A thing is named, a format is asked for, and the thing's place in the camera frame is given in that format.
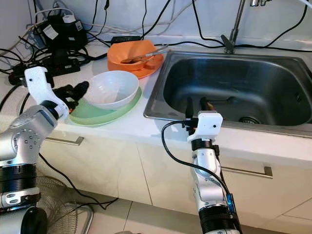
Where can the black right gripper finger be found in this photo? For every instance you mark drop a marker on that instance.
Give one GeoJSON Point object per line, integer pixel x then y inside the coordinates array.
{"type": "Point", "coordinates": [189, 108]}
{"type": "Point", "coordinates": [203, 104]}

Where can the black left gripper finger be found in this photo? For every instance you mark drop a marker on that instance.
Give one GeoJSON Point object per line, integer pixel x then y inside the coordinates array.
{"type": "Point", "coordinates": [81, 89]}
{"type": "Point", "coordinates": [64, 90]}

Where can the white bowl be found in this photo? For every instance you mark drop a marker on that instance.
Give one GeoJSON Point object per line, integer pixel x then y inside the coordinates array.
{"type": "Point", "coordinates": [112, 88]}

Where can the light green plate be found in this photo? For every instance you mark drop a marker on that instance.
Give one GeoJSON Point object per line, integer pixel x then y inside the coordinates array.
{"type": "Point", "coordinates": [102, 118]}

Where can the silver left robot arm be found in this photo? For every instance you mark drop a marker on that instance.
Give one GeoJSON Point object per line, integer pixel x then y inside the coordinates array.
{"type": "Point", "coordinates": [29, 141]}

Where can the white kitchen base cabinet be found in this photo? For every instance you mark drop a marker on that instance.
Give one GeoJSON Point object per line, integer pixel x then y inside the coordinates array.
{"type": "Point", "coordinates": [156, 170]}

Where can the steel kitchen faucet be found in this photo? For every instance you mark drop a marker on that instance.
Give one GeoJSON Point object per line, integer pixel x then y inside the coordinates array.
{"type": "Point", "coordinates": [234, 24]}

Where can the black power strip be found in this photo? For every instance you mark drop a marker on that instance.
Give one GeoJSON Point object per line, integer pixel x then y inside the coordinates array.
{"type": "Point", "coordinates": [17, 77]}

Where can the stainless steel sink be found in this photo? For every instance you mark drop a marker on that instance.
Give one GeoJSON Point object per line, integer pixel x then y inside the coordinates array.
{"type": "Point", "coordinates": [248, 83]}

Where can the steel spoon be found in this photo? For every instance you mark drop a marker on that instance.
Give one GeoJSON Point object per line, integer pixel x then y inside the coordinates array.
{"type": "Point", "coordinates": [128, 60]}

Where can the black power adapter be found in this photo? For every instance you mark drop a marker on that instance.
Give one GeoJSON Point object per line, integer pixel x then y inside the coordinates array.
{"type": "Point", "coordinates": [63, 34]}

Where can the orange bowl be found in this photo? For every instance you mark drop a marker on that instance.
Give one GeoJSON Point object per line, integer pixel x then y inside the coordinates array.
{"type": "Point", "coordinates": [126, 49]}

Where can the small flat black box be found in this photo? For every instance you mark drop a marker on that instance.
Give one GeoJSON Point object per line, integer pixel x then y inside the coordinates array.
{"type": "Point", "coordinates": [125, 40]}

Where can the thin steel utensil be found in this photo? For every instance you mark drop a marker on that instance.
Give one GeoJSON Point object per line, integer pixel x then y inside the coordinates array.
{"type": "Point", "coordinates": [153, 50]}

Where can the grey metal floor fan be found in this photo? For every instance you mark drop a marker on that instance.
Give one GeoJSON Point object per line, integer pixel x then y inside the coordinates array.
{"type": "Point", "coordinates": [58, 204]}

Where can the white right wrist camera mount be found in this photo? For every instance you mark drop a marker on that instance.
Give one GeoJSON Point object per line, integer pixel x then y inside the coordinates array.
{"type": "Point", "coordinates": [207, 124]}

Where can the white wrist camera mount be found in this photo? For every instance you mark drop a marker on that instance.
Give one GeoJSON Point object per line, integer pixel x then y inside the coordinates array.
{"type": "Point", "coordinates": [40, 85]}
{"type": "Point", "coordinates": [207, 124]}

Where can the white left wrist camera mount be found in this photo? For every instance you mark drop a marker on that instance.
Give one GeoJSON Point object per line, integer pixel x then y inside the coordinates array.
{"type": "Point", "coordinates": [40, 85]}

